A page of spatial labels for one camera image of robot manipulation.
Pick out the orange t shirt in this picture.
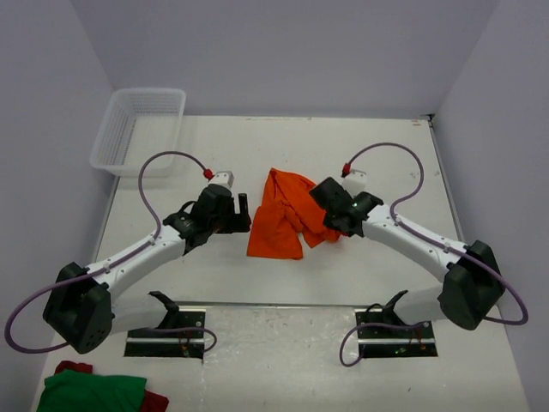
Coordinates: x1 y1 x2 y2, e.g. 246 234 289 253
247 168 341 260

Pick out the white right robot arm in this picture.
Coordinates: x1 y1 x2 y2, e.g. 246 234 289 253
310 178 505 337

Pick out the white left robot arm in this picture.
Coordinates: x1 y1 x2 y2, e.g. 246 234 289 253
43 184 251 354

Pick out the white plastic basket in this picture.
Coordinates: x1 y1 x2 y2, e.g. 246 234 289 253
89 88 186 178

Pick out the red folded t shirt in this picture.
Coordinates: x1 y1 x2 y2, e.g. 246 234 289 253
54 360 169 411

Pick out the green folded t shirt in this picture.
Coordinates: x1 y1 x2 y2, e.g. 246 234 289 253
37 371 147 411

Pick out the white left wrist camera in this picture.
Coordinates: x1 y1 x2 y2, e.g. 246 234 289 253
209 171 234 190

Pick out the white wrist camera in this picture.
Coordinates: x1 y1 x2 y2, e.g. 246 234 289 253
209 171 234 190
341 169 367 197

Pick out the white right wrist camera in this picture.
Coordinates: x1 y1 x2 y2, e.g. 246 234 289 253
341 169 367 197

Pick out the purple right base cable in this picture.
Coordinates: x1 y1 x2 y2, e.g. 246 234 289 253
339 323 425 368

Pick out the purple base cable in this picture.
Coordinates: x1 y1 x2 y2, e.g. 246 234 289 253
145 326 219 355
339 323 425 368

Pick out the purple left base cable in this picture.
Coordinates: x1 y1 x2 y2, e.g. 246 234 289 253
145 326 219 355

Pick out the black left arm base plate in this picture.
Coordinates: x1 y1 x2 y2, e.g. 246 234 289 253
124 308 207 361

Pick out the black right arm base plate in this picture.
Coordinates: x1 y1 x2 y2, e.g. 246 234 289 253
354 305 439 359

